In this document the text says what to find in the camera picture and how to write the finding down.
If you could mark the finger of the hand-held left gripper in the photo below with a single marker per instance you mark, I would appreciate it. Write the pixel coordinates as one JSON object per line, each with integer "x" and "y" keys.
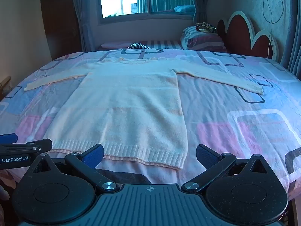
{"x": 8, "y": 138}
{"x": 35, "y": 145}

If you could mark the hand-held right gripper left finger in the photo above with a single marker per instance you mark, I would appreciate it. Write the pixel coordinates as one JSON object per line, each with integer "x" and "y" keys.
{"x": 93, "y": 156}

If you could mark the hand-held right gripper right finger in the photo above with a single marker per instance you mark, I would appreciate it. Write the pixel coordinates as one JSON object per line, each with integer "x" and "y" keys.
{"x": 207, "y": 155}

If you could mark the cream knitted sweater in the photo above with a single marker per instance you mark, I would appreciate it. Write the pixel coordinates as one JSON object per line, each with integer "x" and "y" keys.
{"x": 131, "y": 103}

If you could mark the person's left hand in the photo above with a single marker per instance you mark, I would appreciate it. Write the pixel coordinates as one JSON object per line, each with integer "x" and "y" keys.
{"x": 3, "y": 193}

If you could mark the wooden furniture edge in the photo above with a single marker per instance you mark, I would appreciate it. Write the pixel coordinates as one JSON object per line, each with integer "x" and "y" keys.
{"x": 4, "y": 84}

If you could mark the pink pillow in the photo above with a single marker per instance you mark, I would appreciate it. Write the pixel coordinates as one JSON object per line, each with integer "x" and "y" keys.
{"x": 115, "y": 45}

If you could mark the striped pillow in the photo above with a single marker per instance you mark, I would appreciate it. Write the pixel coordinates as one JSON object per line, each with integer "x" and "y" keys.
{"x": 202, "y": 40}

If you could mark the checked striped cloth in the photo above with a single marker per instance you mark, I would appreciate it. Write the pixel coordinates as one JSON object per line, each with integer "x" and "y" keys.
{"x": 137, "y": 45}

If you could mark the striped mattress cover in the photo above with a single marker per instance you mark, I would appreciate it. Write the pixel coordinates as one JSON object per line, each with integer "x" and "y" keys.
{"x": 164, "y": 44}

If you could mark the red and white headboard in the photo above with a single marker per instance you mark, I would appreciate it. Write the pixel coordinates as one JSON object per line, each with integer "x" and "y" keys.
{"x": 239, "y": 33}

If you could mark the dark wooden door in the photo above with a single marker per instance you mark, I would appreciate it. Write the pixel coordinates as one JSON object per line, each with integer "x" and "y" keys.
{"x": 58, "y": 18}

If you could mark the grey curtain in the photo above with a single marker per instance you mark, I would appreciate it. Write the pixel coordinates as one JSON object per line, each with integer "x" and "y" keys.
{"x": 82, "y": 16}
{"x": 201, "y": 2}

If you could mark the teal curtain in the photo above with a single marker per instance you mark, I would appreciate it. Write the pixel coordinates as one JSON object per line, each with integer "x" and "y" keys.
{"x": 295, "y": 47}

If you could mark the blue cushion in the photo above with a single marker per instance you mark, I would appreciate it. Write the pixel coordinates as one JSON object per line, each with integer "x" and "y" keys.
{"x": 184, "y": 8}

